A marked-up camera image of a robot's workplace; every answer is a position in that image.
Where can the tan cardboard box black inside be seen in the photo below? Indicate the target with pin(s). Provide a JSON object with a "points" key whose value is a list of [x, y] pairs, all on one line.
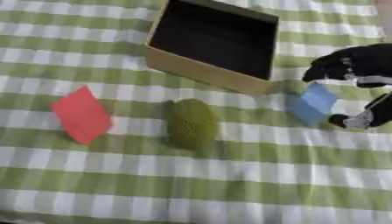
{"points": [[214, 40]]}

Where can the blue block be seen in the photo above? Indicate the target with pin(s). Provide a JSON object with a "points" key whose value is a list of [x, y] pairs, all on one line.
{"points": [[311, 104]]}

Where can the green spiky toy fruit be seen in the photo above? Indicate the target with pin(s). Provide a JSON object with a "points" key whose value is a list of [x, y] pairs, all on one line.
{"points": [[191, 124]]}

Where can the red flat block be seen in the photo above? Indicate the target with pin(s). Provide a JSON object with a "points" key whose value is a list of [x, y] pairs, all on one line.
{"points": [[81, 115]]}

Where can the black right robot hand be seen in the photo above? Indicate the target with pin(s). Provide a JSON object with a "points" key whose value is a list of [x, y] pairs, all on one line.
{"points": [[365, 62]]}

